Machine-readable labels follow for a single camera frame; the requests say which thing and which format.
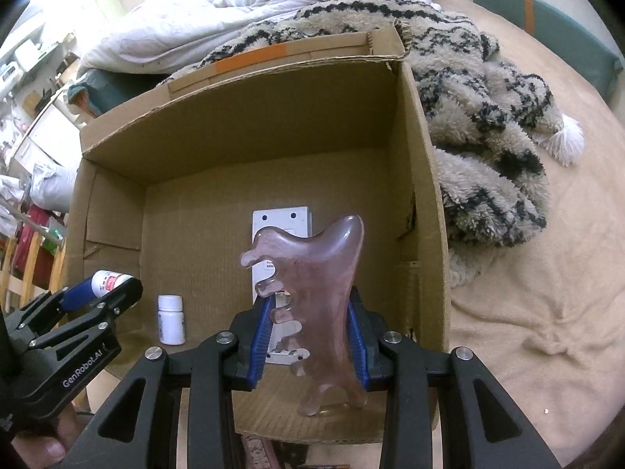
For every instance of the white duvet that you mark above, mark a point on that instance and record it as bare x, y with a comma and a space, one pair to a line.
234, 5

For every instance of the white cabinet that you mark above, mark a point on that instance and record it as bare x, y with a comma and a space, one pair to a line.
49, 132

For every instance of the beige bed sheet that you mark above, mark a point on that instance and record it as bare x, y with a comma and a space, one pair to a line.
537, 293

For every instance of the cardboard box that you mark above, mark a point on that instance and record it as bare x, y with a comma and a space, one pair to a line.
205, 234

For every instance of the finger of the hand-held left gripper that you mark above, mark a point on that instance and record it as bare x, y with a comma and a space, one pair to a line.
73, 297
97, 312

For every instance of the person's left hand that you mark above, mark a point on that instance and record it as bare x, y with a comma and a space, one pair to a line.
46, 442

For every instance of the pink gua sha comb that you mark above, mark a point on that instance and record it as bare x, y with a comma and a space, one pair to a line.
317, 298

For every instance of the teal headboard cushion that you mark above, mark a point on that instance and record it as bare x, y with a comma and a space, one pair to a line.
551, 24

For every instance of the small white bottle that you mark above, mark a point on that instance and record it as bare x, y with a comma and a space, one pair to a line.
111, 283

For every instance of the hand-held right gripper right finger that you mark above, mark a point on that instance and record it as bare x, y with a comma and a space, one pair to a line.
355, 347

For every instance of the teal cloth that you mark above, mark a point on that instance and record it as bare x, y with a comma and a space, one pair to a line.
97, 90

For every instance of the white flat socket box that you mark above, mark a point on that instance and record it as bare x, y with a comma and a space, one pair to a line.
281, 222

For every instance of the patterned fluffy blanket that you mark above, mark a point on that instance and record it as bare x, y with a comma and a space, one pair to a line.
478, 122

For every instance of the wooden rack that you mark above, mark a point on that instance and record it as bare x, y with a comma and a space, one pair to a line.
29, 273

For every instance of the white labelled pill bottle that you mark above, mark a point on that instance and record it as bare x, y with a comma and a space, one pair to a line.
171, 322

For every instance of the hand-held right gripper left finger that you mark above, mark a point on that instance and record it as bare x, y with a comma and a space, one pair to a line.
259, 347

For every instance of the red bag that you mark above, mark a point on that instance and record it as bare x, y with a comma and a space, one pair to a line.
34, 249

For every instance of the white plastic bag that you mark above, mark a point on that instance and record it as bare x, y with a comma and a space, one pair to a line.
51, 183

